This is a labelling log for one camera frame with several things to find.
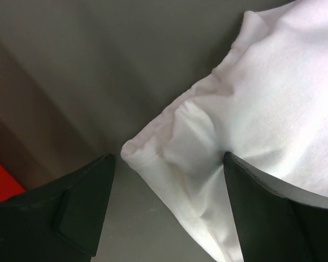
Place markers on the red plastic bin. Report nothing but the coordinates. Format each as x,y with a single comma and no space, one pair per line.
9,186

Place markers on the white t-shirt with red print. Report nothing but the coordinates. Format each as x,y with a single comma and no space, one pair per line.
266,102

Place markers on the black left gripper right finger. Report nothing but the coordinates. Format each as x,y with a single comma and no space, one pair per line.
275,220

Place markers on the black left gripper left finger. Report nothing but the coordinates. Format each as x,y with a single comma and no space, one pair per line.
61,220

